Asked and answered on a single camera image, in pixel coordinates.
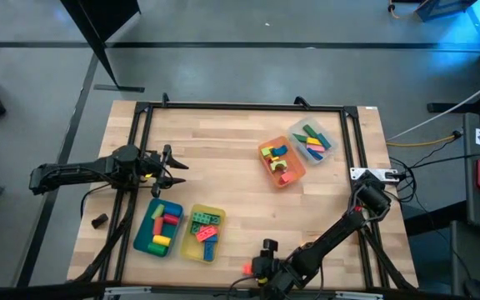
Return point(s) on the light green wooden arch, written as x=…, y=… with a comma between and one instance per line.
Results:
x=278, y=164

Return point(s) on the dark brown small block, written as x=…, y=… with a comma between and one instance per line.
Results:
x=99, y=221

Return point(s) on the red wooden cylinder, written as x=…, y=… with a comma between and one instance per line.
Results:
x=171, y=219

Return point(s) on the teal wooden plank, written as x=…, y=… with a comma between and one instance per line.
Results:
x=325, y=141

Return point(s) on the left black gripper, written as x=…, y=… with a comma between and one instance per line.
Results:
x=148, y=166

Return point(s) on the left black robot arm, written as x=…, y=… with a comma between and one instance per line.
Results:
x=77, y=171

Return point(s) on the black clamp knob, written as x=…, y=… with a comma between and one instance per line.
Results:
x=165, y=99
x=301, y=101

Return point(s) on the light green wooden block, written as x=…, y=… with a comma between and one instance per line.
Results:
x=267, y=151

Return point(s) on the orange plastic bin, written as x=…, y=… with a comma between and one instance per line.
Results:
x=296, y=166

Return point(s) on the yellow wooden arch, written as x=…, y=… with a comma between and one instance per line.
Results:
x=274, y=158

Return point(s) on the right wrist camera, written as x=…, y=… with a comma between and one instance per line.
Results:
x=270, y=246

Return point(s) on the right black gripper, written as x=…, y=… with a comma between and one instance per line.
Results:
x=281, y=279

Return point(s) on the black crossbar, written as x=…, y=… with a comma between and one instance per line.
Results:
x=56, y=291

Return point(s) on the black side table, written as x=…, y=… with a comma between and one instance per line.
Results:
x=471, y=146

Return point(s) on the light green wooden cylinder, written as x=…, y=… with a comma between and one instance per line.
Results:
x=158, y=211

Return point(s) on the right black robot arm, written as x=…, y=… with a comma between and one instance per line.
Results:
x=336, y=233

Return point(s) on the green wooden plank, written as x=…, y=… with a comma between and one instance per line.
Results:
x=310, y=130

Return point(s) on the yellow wooden plank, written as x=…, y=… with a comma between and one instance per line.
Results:
x=313, y=141

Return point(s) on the teal wooden block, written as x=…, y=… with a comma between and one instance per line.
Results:
x=281, y=151

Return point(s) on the dark green wedge block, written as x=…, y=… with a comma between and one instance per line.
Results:
x=299, y=137

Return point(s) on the black partition panel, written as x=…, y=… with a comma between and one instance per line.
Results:
x=98, y=16

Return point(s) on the blue lit box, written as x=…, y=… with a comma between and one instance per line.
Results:
x=444, y=6

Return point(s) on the orange toy brick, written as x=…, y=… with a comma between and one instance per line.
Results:
x=247, y=269

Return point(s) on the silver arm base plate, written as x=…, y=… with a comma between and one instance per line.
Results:
x=365, y=174

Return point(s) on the black computer mouse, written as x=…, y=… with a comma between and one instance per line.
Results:
x=475, y=288

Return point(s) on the salmon wooden block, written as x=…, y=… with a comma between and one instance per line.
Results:
x=286, y=178

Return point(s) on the salmon wooden cylinder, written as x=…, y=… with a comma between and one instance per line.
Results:
x=158, y=227

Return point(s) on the red wooden arch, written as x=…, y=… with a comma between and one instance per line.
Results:
x=268, y=161

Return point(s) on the yellow wooden cylinder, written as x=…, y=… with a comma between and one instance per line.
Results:
x=161, y=240

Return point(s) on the blue wooden cylinder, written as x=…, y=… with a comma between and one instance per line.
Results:
x=174, y=209

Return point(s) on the pink wooden plank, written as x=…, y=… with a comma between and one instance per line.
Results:
x=316, y=148

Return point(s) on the blue wooden plank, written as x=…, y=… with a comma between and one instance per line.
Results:
x=316, y=155

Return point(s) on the blue toy brick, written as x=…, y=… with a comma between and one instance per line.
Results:
x=214, y=239
x=208, y=251

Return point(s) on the red toy brick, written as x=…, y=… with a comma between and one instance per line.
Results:
x=206, y=233

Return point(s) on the yellow plastic bin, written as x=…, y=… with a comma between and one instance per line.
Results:
x=190, y=250

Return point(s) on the teal plastic bin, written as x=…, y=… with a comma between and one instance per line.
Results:
x=144, y=237

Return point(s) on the clear plastic bin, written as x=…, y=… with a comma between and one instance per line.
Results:
x=329, y=156

